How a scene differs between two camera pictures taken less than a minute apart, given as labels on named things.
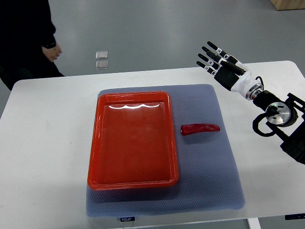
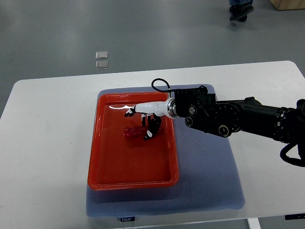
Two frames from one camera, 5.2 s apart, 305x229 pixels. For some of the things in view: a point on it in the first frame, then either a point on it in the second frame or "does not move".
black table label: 127,219 does not move
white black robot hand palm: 243,84 -> 167,108
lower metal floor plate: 101,65 does not move
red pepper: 187,129 -> 140,131
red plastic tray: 133,143 does not move
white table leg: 254,223 does not move
